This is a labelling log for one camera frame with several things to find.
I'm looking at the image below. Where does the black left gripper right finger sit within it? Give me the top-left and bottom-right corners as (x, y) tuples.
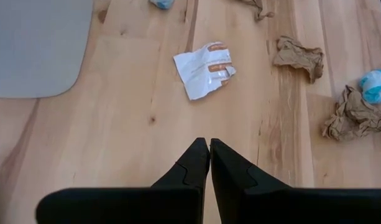
(211, 139), (292, 224)

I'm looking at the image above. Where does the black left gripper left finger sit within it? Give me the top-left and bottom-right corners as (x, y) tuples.
(151, 138), (211, 224)

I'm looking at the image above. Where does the white wrapper with orange print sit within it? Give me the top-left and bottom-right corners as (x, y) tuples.
(173, 41), (237, 101)

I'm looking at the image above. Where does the brown paper ball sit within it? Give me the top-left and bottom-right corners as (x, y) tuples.
(321, 85), (381, 142)
(273, 35), (324, 84)

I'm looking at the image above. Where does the blue pink plastic wad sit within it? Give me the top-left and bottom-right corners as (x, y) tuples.
(149, 0), (175, 10)

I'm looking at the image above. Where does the blue white plastic wad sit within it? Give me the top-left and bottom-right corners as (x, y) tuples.
(359, 68), (381, 105)

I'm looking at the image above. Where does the white plastic trash bin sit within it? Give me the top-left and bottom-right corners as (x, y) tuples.
(0, 0), (94, 99)

